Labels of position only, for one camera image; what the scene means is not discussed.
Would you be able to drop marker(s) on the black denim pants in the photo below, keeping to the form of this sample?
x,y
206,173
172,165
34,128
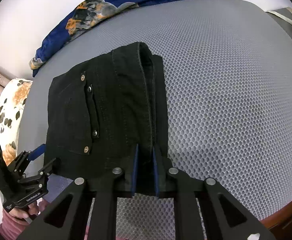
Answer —
x,y
102,108

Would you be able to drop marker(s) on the pink sweater sleeve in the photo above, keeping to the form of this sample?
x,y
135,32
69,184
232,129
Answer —
x,y
10,229

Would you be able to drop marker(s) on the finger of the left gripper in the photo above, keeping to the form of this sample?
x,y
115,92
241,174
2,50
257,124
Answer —
x,y
42,174
25,158

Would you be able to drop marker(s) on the person's left hand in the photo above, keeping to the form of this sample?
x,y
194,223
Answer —
x,y
22,215

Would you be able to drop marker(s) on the grey mesh mattress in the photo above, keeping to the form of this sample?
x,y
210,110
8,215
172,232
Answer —
x,y
228,76

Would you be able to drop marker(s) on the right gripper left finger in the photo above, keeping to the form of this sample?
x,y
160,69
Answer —
x,y
134,172

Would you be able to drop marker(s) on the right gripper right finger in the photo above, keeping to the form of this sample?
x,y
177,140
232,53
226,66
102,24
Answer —
x,y
156,173

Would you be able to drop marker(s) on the blue floral blanket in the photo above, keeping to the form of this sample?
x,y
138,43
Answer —
x,y
81,19

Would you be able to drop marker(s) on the white floral pillow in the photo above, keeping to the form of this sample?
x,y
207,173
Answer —
x,y
12,103

